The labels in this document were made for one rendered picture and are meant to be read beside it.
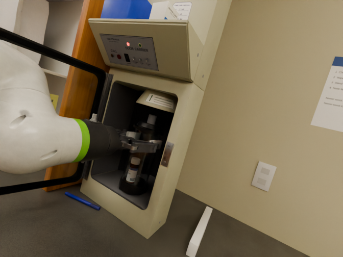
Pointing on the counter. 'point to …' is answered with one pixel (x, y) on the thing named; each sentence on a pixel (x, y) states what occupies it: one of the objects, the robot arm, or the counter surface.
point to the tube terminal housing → (198, 82)
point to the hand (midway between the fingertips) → (145, 140)
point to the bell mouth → (158, 100)
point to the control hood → (187, 68)
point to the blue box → (126, 9)
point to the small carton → (163, 11)
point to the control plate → (117, 44)
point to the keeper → (167, 154)
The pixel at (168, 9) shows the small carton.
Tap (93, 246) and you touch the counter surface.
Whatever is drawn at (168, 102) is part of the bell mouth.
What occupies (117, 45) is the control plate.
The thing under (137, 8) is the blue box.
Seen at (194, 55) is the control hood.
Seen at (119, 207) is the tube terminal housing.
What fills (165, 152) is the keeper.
